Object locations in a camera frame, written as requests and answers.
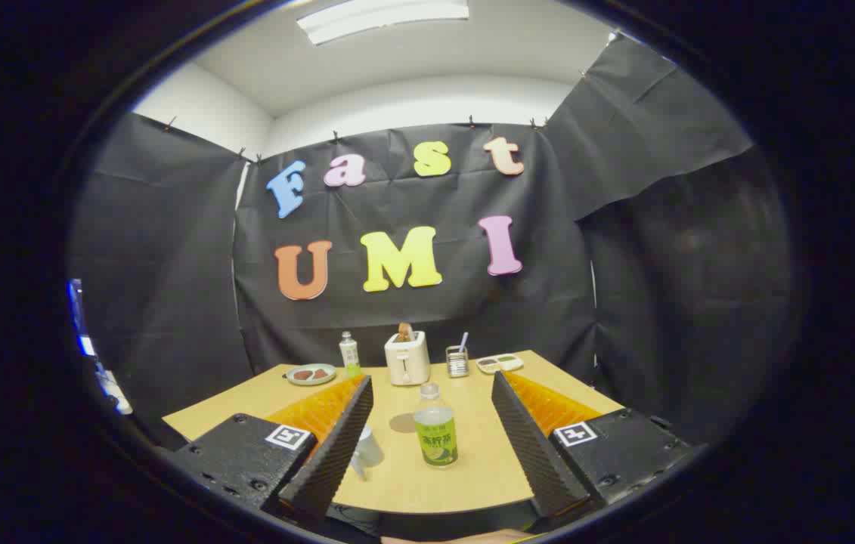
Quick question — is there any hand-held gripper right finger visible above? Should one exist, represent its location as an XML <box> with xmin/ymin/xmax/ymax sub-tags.
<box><xmin>491</xmin><ymin>370</ymin><xmax>692</xmax><ymax>522</ymax></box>

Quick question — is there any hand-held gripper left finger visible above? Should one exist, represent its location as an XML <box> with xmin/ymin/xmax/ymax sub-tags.
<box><xmin>167</xmin><ymin>374</ymin><xmax>374</xmax><ymax>524</ymax></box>

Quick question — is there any pale grey cup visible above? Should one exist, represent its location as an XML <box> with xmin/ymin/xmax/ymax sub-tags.
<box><xmin>352</xmin><ymin>425</ymin><xmax>385</xmax><ymax>481</ymax></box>

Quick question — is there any green label juice bottle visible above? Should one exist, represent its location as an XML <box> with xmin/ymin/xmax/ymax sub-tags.
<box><xmin>414</xmin><ymin>383</ymin><xmax>460</xmax><ymax>468</ymax></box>

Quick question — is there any slim white-capped drink bottle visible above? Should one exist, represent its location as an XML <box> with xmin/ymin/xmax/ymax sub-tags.
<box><xmin>339</xmin><ymin>331</ymin><xmax>362</xmax><ymax>379</ymax></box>

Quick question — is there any wooden table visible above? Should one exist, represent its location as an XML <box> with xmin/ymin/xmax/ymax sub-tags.
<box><xmin>163</xmin><ymin>350</ymin><xmax>624</xmax><ymax>515</ymax></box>

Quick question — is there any pale green plate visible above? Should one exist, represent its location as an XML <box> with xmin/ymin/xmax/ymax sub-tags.
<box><xmin>286</xmin><ymin>363</ymin><xmax>337</xmax><ymax>387</ymax></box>

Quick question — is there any white divided tray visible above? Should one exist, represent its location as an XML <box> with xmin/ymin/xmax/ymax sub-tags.
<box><xmin>476</xmin><ymin>354</ymin><xmax>525</xmax><ymax>376</ymax></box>

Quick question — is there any cream toaster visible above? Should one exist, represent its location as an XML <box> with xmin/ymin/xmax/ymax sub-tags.
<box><xmin>385</xmin><ymin>331</ymin><xmax>432</xmax><ymax>387</ymax></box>

